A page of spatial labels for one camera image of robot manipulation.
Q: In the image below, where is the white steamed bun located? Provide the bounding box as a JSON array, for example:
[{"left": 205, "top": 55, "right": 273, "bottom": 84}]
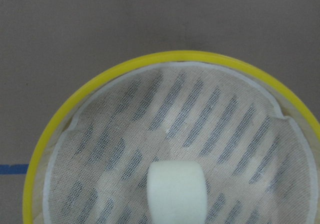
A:
[{"left": 146, "top": 160, "right": 208, "bottom": 224}]

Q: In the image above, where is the white steamer cloth liner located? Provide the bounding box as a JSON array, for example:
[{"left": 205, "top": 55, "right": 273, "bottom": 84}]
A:
[{"left": 43, "top": 62, "right": 318, "bottom": 224}]

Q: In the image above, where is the yellow steamer basket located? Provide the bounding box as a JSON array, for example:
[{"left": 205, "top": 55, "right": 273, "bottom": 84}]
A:
[{"left": 22, "top": 51, "right": 320, "bottom": 224}]

